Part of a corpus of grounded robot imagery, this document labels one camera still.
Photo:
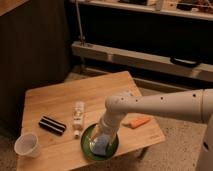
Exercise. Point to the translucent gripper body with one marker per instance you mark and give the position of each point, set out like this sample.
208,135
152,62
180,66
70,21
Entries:
99,138

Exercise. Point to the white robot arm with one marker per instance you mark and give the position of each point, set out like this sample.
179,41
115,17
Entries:
195,105

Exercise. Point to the green plate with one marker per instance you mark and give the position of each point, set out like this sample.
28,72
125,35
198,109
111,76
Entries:
110,151

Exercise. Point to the white squeeze tube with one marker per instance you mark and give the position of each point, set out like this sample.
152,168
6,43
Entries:
78,118

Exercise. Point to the orange carrot toy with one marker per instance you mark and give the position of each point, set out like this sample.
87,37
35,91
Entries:
133,124

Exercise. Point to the white paper cup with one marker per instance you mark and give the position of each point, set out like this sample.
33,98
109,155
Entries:
27,145

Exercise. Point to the grey metal shelf rack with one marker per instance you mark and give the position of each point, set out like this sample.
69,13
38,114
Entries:
146,36

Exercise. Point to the black handle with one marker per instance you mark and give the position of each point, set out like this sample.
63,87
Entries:
184,63

